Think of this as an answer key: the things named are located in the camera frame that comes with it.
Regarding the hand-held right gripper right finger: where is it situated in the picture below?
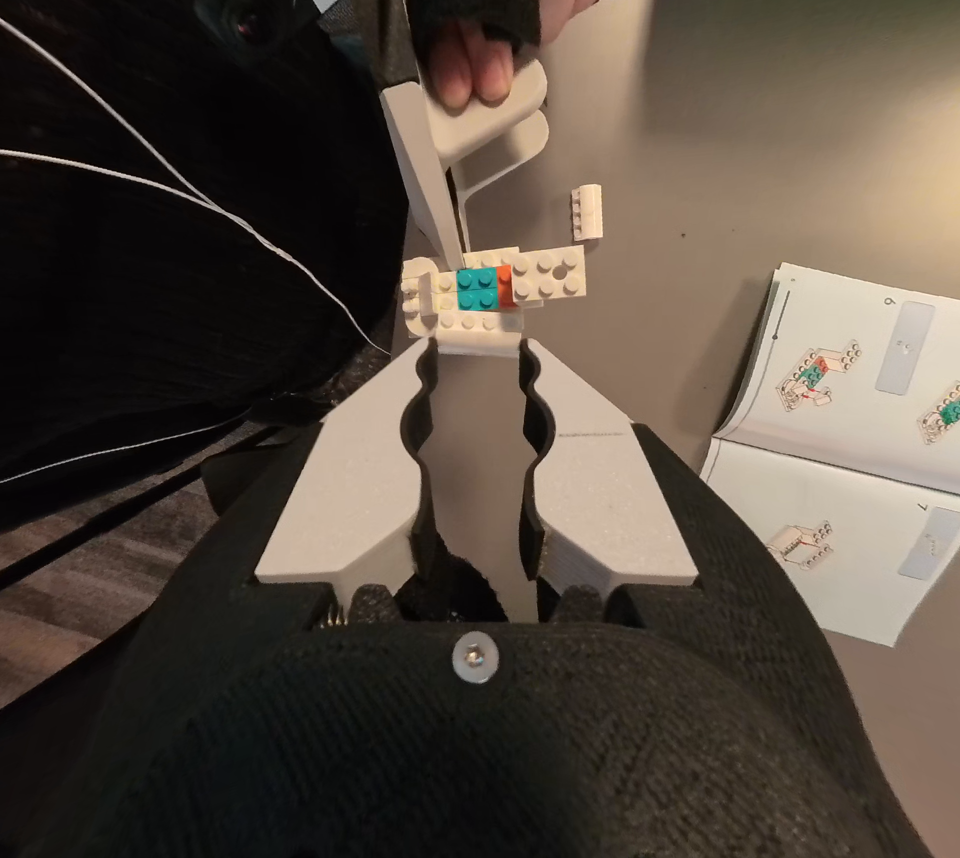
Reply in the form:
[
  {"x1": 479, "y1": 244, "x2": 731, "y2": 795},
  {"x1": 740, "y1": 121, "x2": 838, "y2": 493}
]
[{"x1": 517, "y1": 338, "x2": 702, "y2": 608}]

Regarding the white four-stud lego brick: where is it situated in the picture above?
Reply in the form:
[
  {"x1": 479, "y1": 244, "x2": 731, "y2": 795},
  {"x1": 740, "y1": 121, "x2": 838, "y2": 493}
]
[{"x1": 570, "y1": 182, "x2": 606, "y2": 242}]

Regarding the white earphone cable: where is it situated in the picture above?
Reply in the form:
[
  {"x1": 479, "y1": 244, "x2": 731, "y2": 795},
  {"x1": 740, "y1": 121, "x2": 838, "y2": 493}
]
[{"x1": 0, "y1": 17, "x2": 393, "y2": 486}]

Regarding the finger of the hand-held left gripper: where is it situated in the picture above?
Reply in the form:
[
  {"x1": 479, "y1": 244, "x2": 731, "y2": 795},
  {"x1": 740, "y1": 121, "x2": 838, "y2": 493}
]
[{"x1": 379, "y1": 82, "x2": 472, "y2": 272}]

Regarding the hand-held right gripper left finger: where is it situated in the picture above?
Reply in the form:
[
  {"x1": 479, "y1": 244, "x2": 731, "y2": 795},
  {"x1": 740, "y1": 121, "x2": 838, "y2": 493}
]
[{"x1": 253, "y1": 338, "x2": 455, "y2": 608}]

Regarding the white lego brick model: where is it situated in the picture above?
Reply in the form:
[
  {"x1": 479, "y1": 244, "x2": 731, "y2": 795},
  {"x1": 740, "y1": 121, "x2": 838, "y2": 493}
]
[{"x1": 399, "y1": 245, "x2": 588, "y2": 355}]

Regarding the open instruction booklet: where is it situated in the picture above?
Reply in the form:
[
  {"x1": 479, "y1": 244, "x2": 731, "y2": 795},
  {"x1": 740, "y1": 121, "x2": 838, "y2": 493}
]
[{"x1": 699, "y1": 262, "x2": 960, "y2": 649}]

